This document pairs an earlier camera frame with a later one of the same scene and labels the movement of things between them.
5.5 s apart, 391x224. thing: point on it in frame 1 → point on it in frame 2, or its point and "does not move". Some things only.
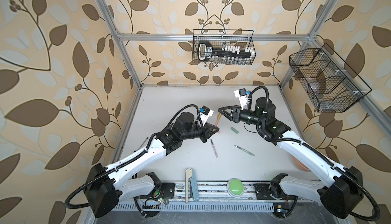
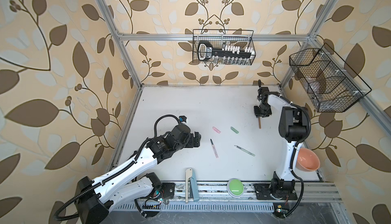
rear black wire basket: [223, 47] does not move
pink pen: [216, 155] does not move
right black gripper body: [247, 117] → [262, 110]
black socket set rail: [228, 53] does not move
